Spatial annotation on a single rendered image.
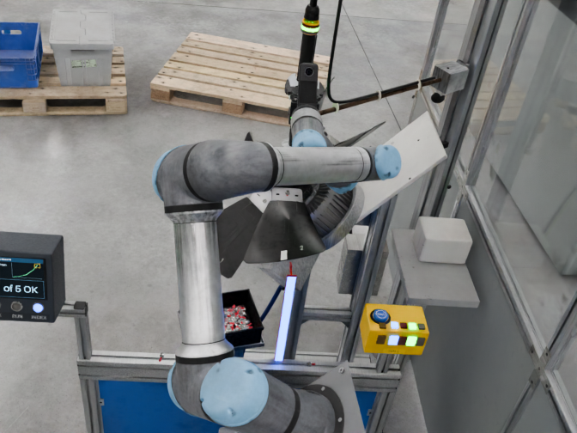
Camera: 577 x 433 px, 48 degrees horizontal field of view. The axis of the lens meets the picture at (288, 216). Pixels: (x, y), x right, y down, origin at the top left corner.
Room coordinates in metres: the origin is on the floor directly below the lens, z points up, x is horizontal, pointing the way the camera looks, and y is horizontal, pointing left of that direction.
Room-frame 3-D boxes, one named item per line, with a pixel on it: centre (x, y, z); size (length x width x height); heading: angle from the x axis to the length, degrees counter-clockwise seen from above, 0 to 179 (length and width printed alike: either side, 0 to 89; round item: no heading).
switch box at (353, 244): (1.81, -0.29, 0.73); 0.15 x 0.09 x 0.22; 97
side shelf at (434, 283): (1.73, -0.52, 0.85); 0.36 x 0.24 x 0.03; 7
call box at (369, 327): (1.23, -0.32, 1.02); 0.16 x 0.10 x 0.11; 97
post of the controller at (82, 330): (1.13, 0.50, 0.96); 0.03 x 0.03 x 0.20; 7
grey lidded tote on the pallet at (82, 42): (4.18, 1.58, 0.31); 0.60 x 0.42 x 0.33; 18
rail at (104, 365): (1.18, 0.07, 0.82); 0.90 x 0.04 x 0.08; 97
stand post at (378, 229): (1.72, -0.30, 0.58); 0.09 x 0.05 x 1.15; 7
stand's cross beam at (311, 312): (1.71, -0.19, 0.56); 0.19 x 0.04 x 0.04; 97
